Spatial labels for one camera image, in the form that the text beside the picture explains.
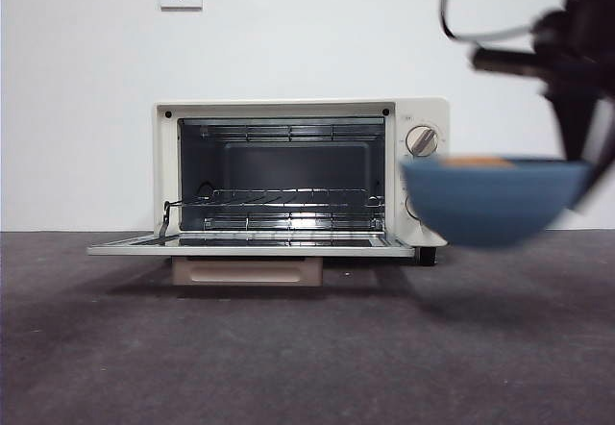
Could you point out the round beige oven knob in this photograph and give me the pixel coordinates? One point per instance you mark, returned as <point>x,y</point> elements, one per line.
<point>422,141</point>
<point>408,207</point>

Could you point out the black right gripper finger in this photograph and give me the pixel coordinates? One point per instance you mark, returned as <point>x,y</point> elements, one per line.
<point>574,127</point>
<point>606,146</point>

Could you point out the cream Toshiba toaster oven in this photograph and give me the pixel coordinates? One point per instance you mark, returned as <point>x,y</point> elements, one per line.
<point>165,165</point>

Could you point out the brown potato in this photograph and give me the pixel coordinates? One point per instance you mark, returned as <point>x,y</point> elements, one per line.
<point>480,160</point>

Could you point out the blue bowl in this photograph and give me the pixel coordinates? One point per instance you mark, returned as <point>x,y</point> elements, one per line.
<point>495,208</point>

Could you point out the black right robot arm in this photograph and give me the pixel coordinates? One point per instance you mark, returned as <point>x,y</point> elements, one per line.
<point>591,11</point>

